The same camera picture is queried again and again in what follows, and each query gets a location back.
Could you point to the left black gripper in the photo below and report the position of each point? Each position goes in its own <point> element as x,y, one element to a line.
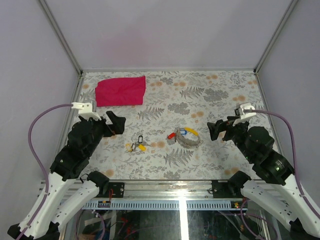
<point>117,128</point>

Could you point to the left aluminium frame post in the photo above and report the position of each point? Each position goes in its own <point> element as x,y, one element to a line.
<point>59,34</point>

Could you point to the white slotted cable duct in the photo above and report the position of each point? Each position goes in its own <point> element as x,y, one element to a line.
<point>161,205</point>

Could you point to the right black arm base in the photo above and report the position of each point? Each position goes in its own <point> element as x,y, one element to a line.
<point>221,189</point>

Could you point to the aluminium front rail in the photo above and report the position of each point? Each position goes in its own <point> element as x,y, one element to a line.
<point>166,189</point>

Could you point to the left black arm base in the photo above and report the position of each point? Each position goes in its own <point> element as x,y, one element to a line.
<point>116,190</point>

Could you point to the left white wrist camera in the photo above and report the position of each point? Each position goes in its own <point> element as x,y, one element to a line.
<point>87,110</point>

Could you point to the red tag key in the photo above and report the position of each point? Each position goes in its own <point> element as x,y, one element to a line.
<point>172,135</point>

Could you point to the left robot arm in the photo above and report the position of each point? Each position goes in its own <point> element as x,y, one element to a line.
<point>50,213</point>

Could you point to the aluminium frame post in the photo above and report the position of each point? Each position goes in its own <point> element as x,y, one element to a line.
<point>288,12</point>
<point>59,34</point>

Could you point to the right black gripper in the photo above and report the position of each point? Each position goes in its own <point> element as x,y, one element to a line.
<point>221,125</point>

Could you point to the pink folded cloth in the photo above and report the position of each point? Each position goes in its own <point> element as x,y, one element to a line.
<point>122,91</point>

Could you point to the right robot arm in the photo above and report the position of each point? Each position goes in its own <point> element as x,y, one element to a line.
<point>256,145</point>

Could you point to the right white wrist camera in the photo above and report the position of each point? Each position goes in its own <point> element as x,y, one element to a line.
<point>244,112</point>

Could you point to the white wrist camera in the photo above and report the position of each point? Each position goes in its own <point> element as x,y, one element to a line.
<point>244,112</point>
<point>87,110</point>

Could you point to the orange tag key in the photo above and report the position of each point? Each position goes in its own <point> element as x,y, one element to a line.
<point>142,147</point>

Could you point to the yellow tag key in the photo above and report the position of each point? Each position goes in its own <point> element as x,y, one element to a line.
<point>129,147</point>

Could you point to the right aluminium frame post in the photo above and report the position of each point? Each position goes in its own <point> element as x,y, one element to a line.
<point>288,12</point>

